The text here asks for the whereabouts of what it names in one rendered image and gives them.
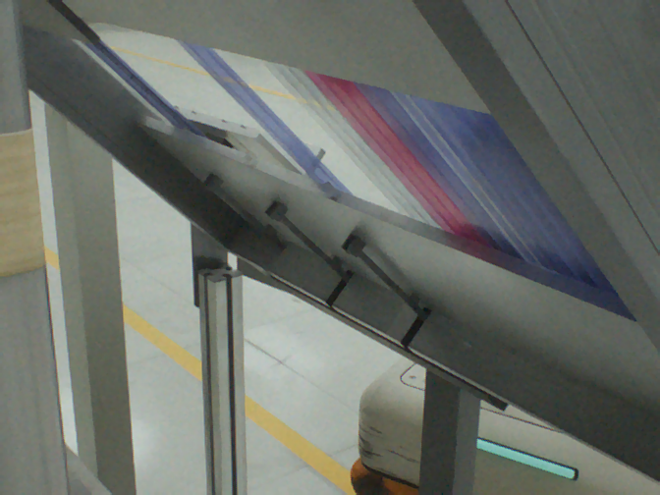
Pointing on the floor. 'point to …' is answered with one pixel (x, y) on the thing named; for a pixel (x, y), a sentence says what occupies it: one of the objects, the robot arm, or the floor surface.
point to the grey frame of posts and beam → (231, 346)
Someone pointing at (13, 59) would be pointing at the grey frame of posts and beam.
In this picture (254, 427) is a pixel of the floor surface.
